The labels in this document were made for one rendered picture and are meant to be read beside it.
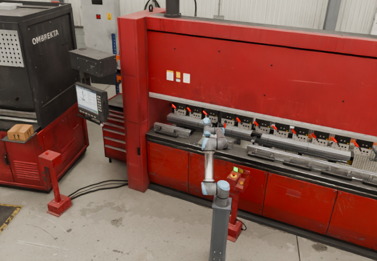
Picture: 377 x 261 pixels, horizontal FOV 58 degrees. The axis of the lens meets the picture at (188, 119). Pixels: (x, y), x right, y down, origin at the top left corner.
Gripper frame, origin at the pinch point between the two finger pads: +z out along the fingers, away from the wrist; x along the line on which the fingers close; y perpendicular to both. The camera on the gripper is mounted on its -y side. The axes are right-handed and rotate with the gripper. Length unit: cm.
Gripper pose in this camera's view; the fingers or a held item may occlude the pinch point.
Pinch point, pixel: (211, 134)
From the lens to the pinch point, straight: 396.6
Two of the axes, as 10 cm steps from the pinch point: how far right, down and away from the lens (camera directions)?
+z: 2.5, 4.3, 8.7
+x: -9.1, -2.0, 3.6
